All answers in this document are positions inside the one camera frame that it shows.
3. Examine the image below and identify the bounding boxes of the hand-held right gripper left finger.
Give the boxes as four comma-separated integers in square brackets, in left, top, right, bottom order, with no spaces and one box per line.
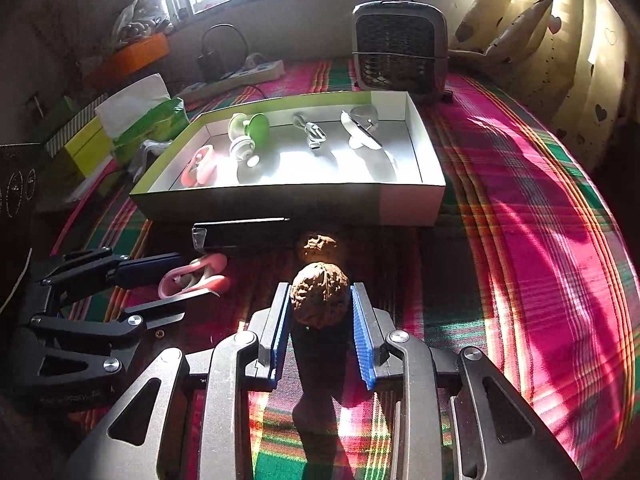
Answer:
[65,282,293,480]

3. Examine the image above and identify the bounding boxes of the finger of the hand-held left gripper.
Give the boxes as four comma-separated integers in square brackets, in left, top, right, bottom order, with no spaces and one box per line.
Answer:
[32,246,185,303]
[20,291,221,376]

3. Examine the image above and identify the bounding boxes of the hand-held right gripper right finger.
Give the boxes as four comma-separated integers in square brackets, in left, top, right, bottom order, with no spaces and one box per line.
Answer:
[350,282,583,480]

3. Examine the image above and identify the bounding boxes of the pink plastic clip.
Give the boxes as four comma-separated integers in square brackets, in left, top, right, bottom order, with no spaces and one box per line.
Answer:
[157,252,231,298]
[180,144,217,187]

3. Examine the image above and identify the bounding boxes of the brown walnut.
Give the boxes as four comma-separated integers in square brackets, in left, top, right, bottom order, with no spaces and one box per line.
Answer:
[291,261,350,328]
[301,232,340,262]

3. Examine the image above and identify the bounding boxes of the cardboard box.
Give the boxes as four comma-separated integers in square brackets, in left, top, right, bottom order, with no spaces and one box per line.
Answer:
[129,91,447,226]

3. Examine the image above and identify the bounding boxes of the white cable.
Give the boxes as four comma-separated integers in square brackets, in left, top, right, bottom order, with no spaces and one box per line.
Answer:
[292,112,328,151]

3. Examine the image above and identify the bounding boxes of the black rectangular case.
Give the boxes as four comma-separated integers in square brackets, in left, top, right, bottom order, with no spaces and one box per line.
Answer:
[192,217,291,253]

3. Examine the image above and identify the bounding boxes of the white crumpled plastic bag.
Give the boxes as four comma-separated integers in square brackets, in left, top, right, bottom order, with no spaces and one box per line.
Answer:
[127,140,173,181]

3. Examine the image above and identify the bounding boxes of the yellow-green box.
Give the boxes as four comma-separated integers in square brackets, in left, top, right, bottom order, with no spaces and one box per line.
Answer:
[50,115,113,186]

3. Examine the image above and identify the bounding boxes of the green tissue pack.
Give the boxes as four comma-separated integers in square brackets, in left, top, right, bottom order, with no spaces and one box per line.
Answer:
[95,72,191,153]

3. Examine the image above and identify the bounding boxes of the small white jar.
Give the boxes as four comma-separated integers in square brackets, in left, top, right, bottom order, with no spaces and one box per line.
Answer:
[229,137,261,170]

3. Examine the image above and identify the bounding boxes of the black printed box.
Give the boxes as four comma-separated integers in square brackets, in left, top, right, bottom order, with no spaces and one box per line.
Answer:
[0,142,43,221]

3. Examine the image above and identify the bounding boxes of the striped paper box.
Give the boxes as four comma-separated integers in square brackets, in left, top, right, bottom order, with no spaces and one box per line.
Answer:
[42,92,108,158]

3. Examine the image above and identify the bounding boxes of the orange box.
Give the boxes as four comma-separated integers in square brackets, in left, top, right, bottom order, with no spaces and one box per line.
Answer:
[85,34,171,88]

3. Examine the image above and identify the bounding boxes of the black charger adapter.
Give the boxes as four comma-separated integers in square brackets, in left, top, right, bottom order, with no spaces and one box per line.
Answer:
[197,24,248,81]

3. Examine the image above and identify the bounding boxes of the grey portable air cooler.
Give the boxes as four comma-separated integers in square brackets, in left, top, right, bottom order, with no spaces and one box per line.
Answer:
[350,0,449,97]

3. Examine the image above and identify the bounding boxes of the heart pattern pillows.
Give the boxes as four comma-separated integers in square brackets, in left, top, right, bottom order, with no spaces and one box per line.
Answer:
[450,0,631,171]

